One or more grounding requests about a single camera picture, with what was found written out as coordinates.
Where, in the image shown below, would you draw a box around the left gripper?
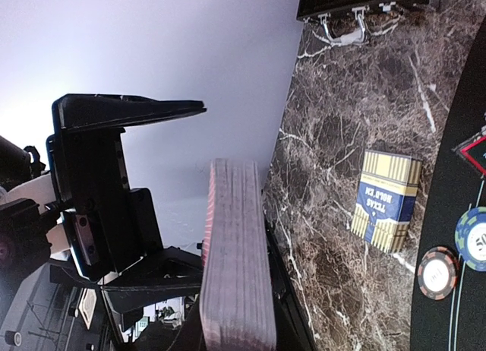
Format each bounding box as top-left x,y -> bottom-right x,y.
46,93 -> 207,330

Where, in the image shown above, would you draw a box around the red-backed playing card deck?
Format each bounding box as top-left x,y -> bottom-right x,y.
199,158 -> 276,350

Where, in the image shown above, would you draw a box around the red card deck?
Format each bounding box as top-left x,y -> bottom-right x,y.
351,150 -> 421,254

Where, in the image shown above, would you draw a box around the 100 chips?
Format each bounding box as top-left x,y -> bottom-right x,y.
417,246 -> 459,301

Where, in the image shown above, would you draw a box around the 50 chips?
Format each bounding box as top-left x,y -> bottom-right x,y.
455,207 -> 486,272

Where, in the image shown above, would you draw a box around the red triangular all-in marker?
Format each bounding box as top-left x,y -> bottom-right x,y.
453,126 -> 486,177

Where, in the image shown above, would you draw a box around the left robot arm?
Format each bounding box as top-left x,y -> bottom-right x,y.
1,93 -> 206,317

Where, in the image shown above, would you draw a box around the round black poker mat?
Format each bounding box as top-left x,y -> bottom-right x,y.
410,26 -> 485,350

